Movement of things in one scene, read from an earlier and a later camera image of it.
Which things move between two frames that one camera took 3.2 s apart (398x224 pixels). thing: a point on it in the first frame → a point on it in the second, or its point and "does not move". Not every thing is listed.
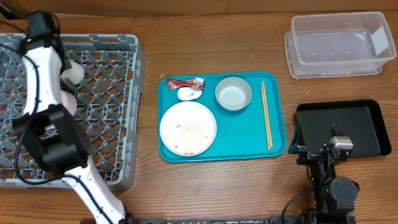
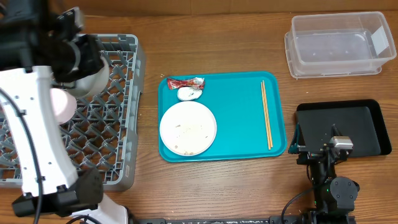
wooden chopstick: x=267 y=116 does not move
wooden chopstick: x=267 y=129 does not move
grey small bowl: x=233 y=93 → x=91 y=85
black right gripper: x=310 y=156 does not move
